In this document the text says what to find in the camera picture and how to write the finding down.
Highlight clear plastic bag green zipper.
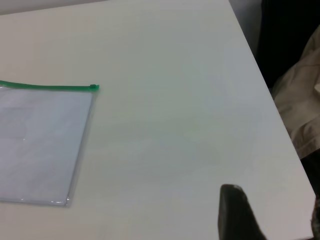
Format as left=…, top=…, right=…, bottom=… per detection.
left=0, top=79, right=101, bottom=208

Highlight white paper sheets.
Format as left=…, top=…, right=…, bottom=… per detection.
left=0, top=87, right=94, bottom=205

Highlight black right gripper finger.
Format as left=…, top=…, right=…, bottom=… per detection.
left=216, top=184, right=268, bottom=240

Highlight beige cloth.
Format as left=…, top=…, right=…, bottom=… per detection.
left=271, top=23, right=320, bottom=160

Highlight black fabric backdrop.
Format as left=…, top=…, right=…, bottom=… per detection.
left=257, top=0, right=320, bottom=240

